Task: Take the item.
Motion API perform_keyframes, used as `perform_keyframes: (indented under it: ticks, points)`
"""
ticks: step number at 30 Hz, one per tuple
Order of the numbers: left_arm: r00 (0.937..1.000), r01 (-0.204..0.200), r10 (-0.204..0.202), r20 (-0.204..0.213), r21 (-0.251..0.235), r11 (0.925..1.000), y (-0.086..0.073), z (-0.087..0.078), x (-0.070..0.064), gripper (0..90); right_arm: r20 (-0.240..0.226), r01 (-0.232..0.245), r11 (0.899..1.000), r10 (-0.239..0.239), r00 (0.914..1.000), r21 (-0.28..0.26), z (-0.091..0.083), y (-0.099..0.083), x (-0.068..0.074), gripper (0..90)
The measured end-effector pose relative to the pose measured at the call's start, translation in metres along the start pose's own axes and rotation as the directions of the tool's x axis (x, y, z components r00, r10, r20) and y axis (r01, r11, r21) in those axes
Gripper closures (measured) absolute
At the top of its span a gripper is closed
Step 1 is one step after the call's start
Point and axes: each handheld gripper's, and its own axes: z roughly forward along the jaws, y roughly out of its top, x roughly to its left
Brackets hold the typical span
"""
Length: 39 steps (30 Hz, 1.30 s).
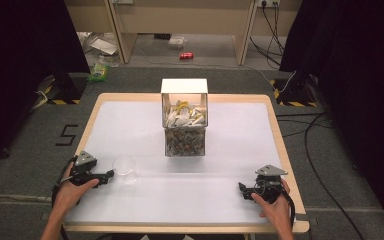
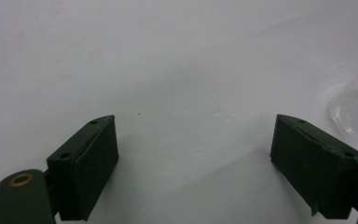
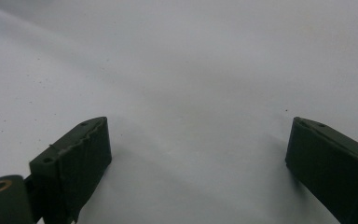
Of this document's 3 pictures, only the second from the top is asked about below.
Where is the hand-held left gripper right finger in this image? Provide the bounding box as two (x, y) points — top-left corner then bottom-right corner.
(269, 113), (358, 220)

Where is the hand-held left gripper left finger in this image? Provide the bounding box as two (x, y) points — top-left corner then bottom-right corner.
(46, 114), (119, 222)

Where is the clear glass container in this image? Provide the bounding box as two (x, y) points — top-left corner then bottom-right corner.
(326, 81), (358, 161)

